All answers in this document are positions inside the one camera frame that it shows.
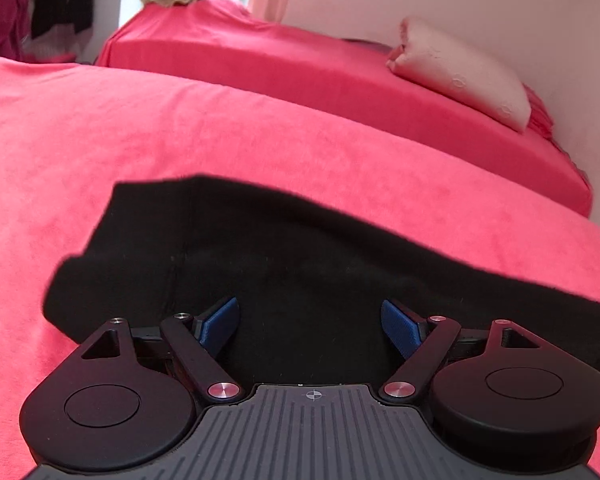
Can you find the pale pink pillow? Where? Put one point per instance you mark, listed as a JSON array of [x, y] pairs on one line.
[[460, 80]]

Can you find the bed with red sheet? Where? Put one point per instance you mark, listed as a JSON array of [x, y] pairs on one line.
[[305, 70]]

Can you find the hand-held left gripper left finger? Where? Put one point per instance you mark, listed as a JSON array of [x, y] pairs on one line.
[[220, 327]]

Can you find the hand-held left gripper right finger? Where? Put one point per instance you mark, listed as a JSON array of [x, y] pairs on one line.
[[400, 329]]

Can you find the folded red cloth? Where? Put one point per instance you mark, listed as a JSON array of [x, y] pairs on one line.
[[537, 115]]

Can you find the black knit pants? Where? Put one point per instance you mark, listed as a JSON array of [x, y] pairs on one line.
[[305, 250]]

